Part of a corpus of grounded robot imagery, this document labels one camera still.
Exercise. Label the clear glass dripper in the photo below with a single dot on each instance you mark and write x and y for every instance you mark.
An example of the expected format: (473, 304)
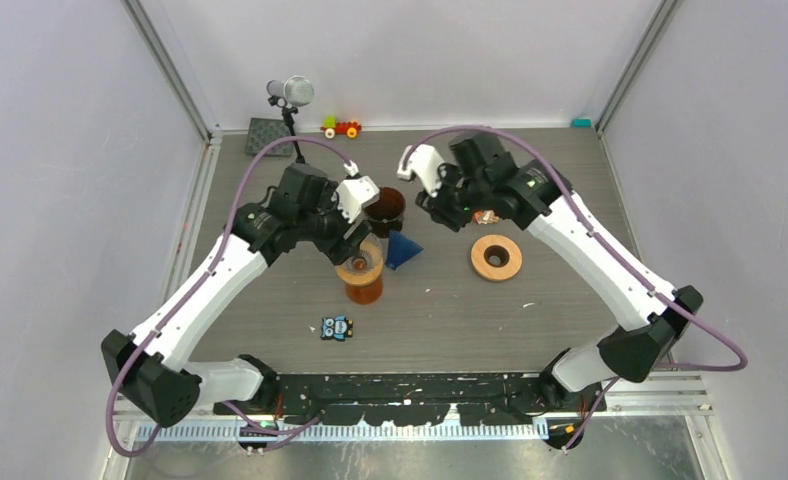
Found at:
(369, 257)

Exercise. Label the teal block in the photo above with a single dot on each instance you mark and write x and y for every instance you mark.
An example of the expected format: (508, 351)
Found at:
(584, 123)

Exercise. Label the dark grey studded plate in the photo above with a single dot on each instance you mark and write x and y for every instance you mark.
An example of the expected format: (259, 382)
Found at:
(263, 131)

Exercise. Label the orange coffee filter box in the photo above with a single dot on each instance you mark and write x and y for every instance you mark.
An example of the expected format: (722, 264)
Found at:
(485, 217)

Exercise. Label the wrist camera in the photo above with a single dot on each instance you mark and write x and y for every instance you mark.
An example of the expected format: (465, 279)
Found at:
(421, 162)
(355, 192)

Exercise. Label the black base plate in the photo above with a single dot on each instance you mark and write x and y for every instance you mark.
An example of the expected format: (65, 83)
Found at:
(410, 400)

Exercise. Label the colourful toy car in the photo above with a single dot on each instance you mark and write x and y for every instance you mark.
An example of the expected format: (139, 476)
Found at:
(332, 127)

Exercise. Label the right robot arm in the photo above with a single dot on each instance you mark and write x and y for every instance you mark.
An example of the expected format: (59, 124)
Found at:
(649, 311)

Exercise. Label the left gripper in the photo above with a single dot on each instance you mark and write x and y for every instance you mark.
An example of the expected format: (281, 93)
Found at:
(339, 248)

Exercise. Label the blue plastic dripper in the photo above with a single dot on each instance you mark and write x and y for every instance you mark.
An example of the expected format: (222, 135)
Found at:
(401, 249)

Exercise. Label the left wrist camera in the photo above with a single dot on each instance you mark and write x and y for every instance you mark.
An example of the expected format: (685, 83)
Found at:
(355, 192)

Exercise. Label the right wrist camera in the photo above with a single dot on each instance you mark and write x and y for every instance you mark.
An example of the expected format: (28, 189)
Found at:
(421, 162)

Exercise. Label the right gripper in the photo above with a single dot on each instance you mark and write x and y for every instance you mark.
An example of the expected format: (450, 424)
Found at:
(437, 205)

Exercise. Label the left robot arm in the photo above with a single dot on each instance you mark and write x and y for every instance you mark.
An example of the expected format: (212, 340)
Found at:
(152, 363)

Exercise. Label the wooden ring stand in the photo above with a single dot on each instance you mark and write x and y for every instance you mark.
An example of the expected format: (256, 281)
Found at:
(496, 258)

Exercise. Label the silver microphone on tripod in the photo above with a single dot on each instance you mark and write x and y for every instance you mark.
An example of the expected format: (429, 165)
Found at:
(289, 95)

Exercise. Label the amber glass carafe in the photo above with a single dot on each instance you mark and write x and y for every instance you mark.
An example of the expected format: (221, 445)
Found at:
(365, 294)

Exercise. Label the blue owl sticker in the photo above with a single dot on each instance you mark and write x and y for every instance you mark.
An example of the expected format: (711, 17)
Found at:
(338, 328)

